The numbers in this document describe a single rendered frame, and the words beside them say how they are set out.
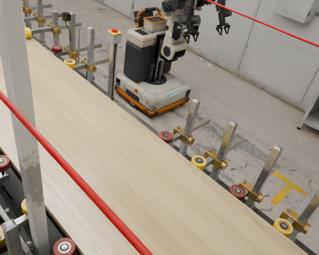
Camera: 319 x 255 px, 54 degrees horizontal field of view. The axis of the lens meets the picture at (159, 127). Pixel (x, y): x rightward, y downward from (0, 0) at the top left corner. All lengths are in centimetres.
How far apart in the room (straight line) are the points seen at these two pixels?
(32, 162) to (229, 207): 88
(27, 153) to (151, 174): 70
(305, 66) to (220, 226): 314
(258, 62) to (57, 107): 321
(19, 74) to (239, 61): 406
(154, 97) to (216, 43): 190
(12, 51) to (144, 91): 259
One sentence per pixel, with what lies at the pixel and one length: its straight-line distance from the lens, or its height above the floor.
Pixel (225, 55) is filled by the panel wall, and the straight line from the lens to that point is 481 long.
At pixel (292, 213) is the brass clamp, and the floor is 85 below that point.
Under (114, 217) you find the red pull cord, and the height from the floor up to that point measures 175.
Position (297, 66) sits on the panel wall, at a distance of 432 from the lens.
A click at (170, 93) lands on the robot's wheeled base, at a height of 27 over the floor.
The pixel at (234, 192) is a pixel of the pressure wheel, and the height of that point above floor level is 91.
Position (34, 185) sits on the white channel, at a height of 117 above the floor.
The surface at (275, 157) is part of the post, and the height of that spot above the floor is 110.
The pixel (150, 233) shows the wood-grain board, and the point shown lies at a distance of 132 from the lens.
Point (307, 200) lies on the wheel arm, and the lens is 182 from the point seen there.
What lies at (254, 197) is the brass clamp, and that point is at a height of 82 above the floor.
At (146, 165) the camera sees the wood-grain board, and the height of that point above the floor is 90.
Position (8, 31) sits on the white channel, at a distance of 80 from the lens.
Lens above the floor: 200
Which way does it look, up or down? 37 degrees down
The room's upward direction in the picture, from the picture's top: 11 degrees clockwise
